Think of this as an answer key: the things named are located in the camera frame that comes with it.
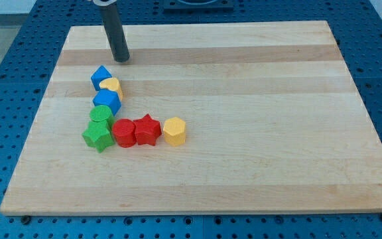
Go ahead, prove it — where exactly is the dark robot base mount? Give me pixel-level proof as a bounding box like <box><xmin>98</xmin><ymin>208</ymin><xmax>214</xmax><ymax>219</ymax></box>
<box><xmin>160</xmin><ymin>0</ymin><xmax>235</xmax><ymax>11</ymax></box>

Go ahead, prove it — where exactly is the red cylinder block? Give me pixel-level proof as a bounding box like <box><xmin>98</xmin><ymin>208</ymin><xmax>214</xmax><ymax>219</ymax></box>
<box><xmin>111</xmin><ymin>118</ymin><xmax>137</xmax><ymax>148</ymax></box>

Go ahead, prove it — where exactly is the silver rod holder flange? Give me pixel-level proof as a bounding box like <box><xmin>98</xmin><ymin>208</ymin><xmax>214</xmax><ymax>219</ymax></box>
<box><xmin>92</xmin><ymin>0</ymin><xmax>117</xmax><ymax>7</ymax></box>

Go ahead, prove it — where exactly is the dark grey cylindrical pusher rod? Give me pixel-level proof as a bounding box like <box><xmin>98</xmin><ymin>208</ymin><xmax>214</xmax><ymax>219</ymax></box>
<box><xmin>99</xmin><ymin>3</ymin><xmax>130</xmax><ymax>62</ymax></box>

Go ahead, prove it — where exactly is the yellow hexagon block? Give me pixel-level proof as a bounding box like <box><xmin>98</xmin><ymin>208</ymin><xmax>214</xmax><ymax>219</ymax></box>
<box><xmin>163</xmin><ymin>117</ymin><xmax>186</xmax><ymax>147</ymax></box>

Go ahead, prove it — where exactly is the yellow heart block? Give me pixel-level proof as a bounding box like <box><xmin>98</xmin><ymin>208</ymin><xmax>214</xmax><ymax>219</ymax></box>
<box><xmin>99</xmin><ymin>77</ymin><xmax>124</xmax><ymax>101</ymax></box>

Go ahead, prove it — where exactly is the blue triangle block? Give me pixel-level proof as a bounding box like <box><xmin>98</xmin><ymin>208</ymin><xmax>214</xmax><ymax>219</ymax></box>
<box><xmin>90</xmin><ymin>65</ymin><xmax>112</xmax><ymax>91</ymax></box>

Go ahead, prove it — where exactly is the green cylinder block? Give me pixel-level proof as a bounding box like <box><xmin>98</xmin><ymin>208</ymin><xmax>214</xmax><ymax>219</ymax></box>
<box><xmin>90</xmin><ymin>105</ymin><xmax>115</xmax><ymax>128</ymax></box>

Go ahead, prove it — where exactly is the blue cube block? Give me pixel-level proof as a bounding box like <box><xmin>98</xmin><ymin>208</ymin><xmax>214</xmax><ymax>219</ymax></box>
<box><xmin>92</xmin><ymin>89</ymin><xmax>121</xmax><ymax>116</ymax></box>

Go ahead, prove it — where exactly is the red star block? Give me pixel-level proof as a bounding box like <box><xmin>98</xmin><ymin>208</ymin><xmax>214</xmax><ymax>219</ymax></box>
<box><xmin>133</xmin><ymin>114</ymin><xmax>162</xmax><ymax>146</ymax></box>

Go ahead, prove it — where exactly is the wooden board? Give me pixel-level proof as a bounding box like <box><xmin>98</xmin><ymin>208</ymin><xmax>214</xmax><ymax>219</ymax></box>
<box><xmin>0</xmin><ymin>21</ymin><xmax>382</xmax><ymax>216</ymax></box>

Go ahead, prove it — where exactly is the green star block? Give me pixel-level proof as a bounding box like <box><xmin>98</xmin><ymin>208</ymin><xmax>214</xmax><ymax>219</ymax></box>
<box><xmin>82</xmin><ymin>121</ymin><xmax>114</xmax><ymax>153</ymax></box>

